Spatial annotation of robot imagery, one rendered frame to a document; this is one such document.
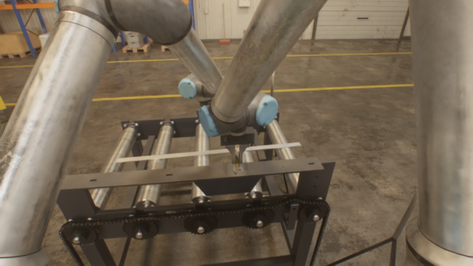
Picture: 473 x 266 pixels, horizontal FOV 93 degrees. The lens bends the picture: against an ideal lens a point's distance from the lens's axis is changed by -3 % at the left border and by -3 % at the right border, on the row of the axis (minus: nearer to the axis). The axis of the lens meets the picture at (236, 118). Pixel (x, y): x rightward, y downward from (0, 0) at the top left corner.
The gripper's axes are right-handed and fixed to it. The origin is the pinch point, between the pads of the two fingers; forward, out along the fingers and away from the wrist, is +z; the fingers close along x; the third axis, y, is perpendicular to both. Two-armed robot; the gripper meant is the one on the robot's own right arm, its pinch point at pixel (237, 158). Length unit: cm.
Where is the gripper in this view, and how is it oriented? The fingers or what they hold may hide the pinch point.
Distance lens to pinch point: 97.0
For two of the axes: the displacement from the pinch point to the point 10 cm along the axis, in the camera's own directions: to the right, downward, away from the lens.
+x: 9.9, -0.6, 1.0
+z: 0.0, 8.7, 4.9
